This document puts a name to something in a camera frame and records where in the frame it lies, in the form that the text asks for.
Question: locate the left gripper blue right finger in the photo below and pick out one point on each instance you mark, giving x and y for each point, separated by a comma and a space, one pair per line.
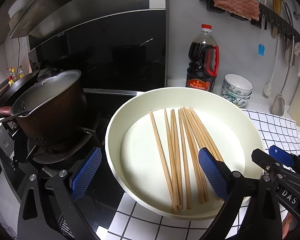
231, 187

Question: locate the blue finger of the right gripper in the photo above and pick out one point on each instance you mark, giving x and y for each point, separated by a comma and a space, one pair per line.
281, 156
266, 162

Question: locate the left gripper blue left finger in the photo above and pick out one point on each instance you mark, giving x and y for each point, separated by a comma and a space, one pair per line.
68, 187

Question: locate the right hand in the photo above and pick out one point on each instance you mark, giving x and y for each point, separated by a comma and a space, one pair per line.
288, 224

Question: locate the metal spatula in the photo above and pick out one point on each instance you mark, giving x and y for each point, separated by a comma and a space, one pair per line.
278, 106

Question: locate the bottom floral ceramic bowl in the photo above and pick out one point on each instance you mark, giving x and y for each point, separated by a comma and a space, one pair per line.
238, 102

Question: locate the floral ceramic bowl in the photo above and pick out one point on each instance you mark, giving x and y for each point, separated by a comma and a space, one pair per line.
237, 84
227, 92
238, 102

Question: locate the white black checkered cloth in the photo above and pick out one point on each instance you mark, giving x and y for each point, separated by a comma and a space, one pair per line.
145, 211

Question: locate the white dish brush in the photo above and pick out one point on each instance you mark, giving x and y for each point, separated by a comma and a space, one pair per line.
267, 86

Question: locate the middle floral ceramic bowl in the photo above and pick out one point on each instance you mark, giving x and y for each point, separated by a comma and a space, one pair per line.
227, 92

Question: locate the dark cooking pot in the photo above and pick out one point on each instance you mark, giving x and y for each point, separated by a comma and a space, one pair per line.
50, 111

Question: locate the top floral ceramic bowl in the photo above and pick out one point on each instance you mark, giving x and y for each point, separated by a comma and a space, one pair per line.
237, 84

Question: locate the large cream round bowl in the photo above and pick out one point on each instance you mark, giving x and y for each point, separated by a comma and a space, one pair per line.
176, 98

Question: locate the dark soy sauce bottle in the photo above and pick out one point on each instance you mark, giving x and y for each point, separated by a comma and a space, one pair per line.
204, 60

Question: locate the pink striped towel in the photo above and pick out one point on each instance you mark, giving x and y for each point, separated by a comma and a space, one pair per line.
248, 9

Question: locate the black range hood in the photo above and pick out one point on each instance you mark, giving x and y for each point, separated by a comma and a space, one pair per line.
116, 44

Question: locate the blue wall sticker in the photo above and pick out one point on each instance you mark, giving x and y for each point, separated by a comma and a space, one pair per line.
261, 49

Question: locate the black wall hook rail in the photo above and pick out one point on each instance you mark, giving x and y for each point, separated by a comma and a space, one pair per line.
268, 15

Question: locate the wooden handled utensil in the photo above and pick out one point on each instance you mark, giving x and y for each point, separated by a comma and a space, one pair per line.
277, 6

